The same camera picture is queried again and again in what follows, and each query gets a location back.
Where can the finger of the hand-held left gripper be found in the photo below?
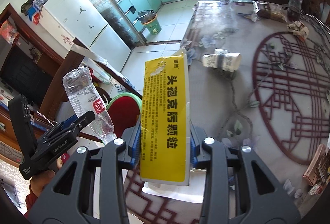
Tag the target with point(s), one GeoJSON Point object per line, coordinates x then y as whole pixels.
{"type": "Point", "coordinates": [65, 121]}
{"type": "Point", "coordinates": [82, 120]}

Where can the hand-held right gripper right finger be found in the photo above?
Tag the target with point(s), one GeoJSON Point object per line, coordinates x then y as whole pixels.
{"type": "Point", "coordinates": [193, 151]}

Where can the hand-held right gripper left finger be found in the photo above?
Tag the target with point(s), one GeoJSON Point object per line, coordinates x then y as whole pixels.
{"type": "Point", "coordinates": [135, 146]}

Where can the clear plastic water bottle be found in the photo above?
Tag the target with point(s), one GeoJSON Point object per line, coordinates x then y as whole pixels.
{"type": "Point", "coordinates": [85, 97]}

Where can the green basket with red liner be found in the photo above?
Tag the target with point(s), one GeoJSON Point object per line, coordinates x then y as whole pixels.
{"type": "Point", "coordinates": [123, 113]}

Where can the yellow medicine box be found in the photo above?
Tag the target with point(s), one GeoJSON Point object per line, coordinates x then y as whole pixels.
{"type": "Point", "coordinates": [165, 110]}

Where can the printed paper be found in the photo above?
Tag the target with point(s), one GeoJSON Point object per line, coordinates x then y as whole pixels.
{"type": "Point", "coordinates": [299, 29]}

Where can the person's left forearm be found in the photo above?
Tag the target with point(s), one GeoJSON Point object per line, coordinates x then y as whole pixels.
{"type": "Point", "coordinates": [31, 204]}

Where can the person's left hand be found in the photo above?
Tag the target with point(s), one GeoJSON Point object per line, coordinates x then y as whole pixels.
{"type": "Point", "coordinates": [42, 182]}

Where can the carved wooden chair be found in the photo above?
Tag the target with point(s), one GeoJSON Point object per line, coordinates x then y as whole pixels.
{"type": "Point", "coordinates": [55, 90]}

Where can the black television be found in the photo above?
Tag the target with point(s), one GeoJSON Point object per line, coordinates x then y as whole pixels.
{"type": "Point", "coordinates": [23, 77]}

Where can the printed paper cup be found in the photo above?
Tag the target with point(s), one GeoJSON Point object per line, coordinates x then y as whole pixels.
{"type": "Point", "coordinates": [221, 51]}
{"type": "Point", "coordinates": [221, 61]}

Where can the white refrigerator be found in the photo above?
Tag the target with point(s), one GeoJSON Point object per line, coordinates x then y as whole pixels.
{"type": "Point", "coordinates": [77, 15]}

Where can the red printed package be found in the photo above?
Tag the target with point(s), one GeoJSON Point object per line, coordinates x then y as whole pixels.
{"type": "Point", "coordinates": [9, 32]}

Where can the blue and red box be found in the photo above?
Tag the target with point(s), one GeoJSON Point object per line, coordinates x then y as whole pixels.
{"type": "Point", "coordinates": [34, 14]}

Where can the green kitchen waste bin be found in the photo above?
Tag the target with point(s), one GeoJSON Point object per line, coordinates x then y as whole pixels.
{"type": "Point", "coordinates": [152, 24]}

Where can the clear plastic organizer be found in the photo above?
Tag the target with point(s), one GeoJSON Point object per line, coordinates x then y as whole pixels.
{"type": "Point", "coordinates": [39, 1]}

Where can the dark snack packet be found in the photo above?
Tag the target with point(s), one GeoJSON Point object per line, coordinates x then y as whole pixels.
{"type": "Point", "coordinates": [270, 11]}

